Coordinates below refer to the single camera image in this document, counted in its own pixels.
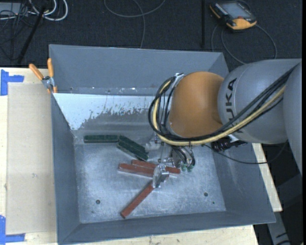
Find grey metal bin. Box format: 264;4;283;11
48;44;276;245

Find dark green flat block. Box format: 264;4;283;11
116;142;149;162
118;135;149;153
83;134;119;144

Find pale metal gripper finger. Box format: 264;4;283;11
160;171;170;186
152;165;163;189

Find pale wood flat board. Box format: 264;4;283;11
5;82;58;236

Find red-brown flat block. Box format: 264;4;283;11
131;159;182;175
117;162;157;178
120;181;157;219

